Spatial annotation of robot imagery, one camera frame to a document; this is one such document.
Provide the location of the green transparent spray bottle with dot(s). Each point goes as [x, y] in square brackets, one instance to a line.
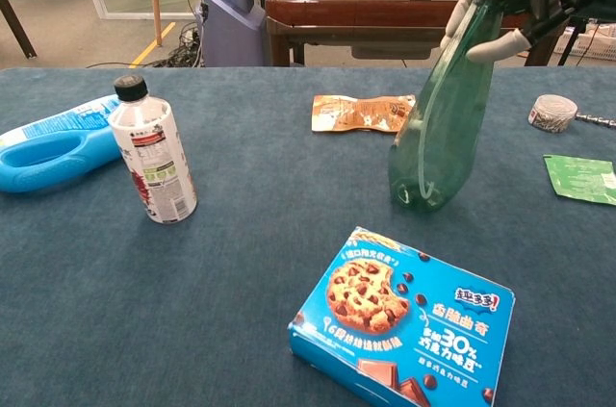
[443, 128]

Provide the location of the purple robot base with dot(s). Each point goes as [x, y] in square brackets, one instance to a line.
[231, 17]

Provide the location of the white bottle with black cap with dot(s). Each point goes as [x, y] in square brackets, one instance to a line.
[154, 157]

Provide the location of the black tripod leg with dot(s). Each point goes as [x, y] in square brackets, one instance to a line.
[575, 36]

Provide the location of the white plastic basket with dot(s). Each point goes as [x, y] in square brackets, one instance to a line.
[594, 43]

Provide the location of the round clear plastic container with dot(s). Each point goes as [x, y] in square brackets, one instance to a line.
[552, 112]

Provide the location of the brown mahjong table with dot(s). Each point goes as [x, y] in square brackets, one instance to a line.
[366, 7]

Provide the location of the green foil packet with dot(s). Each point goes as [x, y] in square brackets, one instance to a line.
[580, 178]

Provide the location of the orange snack packet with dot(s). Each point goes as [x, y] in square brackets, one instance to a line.
[351, 113]

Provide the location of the blue chocolate cookie box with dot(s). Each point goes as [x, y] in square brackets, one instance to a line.
[409, 325]

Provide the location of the dark table leg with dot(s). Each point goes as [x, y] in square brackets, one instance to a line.
[17, 27]

